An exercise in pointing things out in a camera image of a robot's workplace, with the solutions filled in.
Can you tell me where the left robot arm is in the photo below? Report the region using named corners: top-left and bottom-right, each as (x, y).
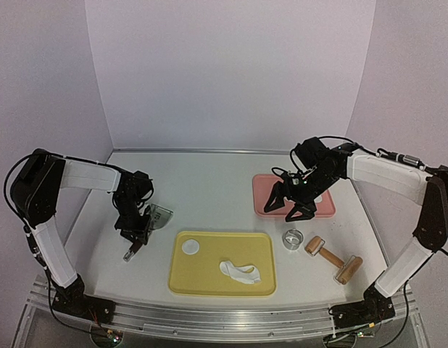
top-left (4, 149), bottom-right (154, 324)

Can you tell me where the metal scraper with wooden handle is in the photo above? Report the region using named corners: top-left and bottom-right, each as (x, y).
top-left (123, 204), bottom-right (173, 262)

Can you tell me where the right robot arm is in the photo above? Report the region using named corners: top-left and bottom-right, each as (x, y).
top-left (263, 136), bottom-right (448, 329)

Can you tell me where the yellow plastic tray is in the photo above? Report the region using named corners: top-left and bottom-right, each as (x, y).
top-left (168, 231), bottom-right (277, 297)

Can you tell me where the wooden double-ended rolling pin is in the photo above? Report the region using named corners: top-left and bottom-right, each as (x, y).
top-left (304, 236), bottom-right (363, 285)

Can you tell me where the pink plastic tray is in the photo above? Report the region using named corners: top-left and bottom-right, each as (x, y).
top-left (252, 174), bottom-right (336, 218)

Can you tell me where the freshly cut round wrapper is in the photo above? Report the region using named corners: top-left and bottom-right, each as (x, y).
top-left (181, 239), bottom-right (200, 255)

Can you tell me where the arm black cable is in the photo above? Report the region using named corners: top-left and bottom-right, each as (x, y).
top-left (269, 136), bottom-right (448, 257)
top-left (2, 154), bottom-right (40, 225)

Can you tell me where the round metal cutter ring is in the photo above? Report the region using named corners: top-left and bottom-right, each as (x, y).
top-left (281, 228), bottom-right (304, 252)

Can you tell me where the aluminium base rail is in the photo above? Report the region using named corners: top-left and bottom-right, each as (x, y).
top-left (11, 276), bottom-right (429, 347)

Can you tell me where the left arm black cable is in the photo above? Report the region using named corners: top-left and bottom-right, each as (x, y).
top-left (2, 154), bottom-right (40, 225)

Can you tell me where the white dough lump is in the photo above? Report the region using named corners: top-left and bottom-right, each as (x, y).
top-left (219, 260), bottom-right (262, 285)

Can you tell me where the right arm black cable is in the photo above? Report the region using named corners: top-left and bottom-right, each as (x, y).
top-left (269, 136), bottom-right (448, 257)

